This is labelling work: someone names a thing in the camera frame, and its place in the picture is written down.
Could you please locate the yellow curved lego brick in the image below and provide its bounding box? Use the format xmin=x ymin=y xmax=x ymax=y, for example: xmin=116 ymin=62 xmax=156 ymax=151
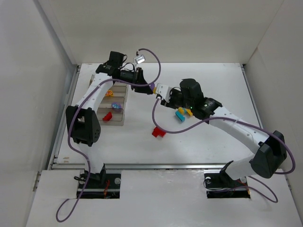
xmin=105 ymin=90 xmax=113 ymax=97

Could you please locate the red flat lego plate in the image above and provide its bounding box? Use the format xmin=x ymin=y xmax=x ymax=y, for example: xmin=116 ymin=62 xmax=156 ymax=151
xmin=152 ymin=127 xmax=166 ymax=138

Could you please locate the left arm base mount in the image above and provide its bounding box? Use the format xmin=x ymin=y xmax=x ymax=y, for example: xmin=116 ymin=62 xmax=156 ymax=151
xmin=80 ymin=173 xmax=121 ymax=199

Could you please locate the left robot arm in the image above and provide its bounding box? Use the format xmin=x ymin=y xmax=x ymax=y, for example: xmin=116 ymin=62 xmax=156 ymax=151
xmin=65 ymin=51 xmax=153 ymax=186

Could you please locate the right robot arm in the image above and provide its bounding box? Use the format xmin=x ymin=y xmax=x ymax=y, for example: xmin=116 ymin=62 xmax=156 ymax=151
xmin=155 ymin=79 xmax=287 ymax=183

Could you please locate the clear bin nearest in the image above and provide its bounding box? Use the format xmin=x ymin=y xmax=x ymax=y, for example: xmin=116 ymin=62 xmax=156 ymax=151
xmin=97 ymin=113 xmax=125 ymax=126

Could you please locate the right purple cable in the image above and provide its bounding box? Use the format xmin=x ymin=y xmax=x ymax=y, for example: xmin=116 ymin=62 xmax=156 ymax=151
xmin=151 ymin=97 xmax=296 ymax=204

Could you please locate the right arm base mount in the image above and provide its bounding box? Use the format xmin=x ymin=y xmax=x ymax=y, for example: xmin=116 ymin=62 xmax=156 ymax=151
xmin=203 ymin=173 xmax=250 ymax=199

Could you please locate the purple paw lego brick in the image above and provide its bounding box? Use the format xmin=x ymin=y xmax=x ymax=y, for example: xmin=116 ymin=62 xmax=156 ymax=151
xmin=111 ymin=102 xmax=123 ymax=111

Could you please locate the stacked yellow teal lego cluster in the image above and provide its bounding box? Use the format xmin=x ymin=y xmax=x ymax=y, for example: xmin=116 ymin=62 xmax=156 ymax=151
xmin=175 ymin=107 xmax=193 ymax=122

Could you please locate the purple yellow lego cluster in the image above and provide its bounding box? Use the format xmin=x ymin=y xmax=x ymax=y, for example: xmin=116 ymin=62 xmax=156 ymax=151
xmin=150 ymin=83 xmax=156 ymax=94

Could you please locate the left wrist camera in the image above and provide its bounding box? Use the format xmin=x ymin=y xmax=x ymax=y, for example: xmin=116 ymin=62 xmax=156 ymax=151
xmin=134 ymin=54 xmax=146 ymax=65

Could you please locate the red curved lego brick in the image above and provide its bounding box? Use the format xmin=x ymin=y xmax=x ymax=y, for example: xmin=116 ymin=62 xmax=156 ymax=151
xmin=102 ymin=112 xmax=113 ymax=122

